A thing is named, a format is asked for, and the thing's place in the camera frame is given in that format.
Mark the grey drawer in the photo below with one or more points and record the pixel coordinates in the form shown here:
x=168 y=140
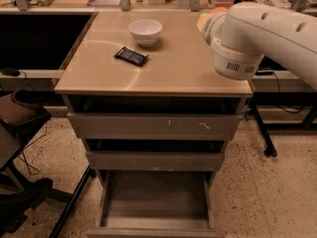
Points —
x=141 y=204
x=155 y=161
x=153 y=127

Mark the grey bottom drawer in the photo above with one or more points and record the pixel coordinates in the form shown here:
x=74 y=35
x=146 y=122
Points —
x=141 y=204

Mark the black power adapter left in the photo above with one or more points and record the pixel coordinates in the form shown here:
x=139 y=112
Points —
x=9 y=71

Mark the grey middle drawer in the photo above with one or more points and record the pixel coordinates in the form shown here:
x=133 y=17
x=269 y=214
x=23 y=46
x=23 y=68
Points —
x=155 y=161

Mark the black table leg left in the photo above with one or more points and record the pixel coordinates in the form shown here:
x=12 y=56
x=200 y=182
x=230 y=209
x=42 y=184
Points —
x=69 y=199

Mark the orange fruit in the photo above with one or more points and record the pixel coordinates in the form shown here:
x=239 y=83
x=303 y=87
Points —
x=218 y=9

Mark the black power adapter right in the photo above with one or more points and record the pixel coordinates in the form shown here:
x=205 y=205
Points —
x=264 y=72

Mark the black table leg right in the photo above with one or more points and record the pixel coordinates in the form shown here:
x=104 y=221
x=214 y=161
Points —
x=269 y=150

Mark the black power adapter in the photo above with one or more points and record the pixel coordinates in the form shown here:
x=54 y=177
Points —
x=264 y=72
x=9 y=71

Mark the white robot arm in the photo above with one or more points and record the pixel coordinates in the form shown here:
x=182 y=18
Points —
x=241 y=36

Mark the white ceramic bowl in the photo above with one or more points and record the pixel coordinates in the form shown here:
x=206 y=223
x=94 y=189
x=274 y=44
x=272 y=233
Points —
x=145 y=32

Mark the grey top drawer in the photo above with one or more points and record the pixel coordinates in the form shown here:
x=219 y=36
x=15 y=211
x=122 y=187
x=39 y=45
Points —
x=153 y=127

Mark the grey drawer cabinet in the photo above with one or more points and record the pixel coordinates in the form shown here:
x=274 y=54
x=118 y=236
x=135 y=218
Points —
x=177 y=79

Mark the dark blue snack packet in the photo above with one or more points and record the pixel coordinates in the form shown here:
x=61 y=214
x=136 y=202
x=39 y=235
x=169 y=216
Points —
x=131 y=56

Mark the black table leg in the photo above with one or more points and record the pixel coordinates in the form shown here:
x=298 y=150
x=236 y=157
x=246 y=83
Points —
x=269 y=150
x=69 y=199

